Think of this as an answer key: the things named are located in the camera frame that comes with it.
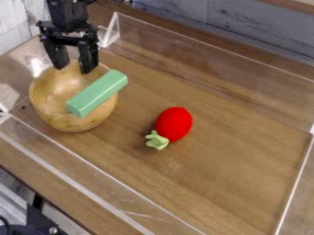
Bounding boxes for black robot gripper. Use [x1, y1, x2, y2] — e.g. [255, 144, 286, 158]
[37, 0, 98, 74]

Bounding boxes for brown wooden bowl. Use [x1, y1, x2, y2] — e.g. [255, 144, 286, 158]
[28, 62, 118, 132]

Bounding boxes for green rectangular block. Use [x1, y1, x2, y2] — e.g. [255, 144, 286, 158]
[67, 70, 127, 118]

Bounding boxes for red plush strawberry toy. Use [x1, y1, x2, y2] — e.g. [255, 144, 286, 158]
[144, 106, 194, 151]

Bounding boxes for black clamp with cable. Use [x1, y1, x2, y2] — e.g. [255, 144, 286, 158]
[0, 194, 68, 235]

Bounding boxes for clear acrylic tray enclosure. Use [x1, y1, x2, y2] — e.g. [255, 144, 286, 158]
[0, 14, 314, 235]

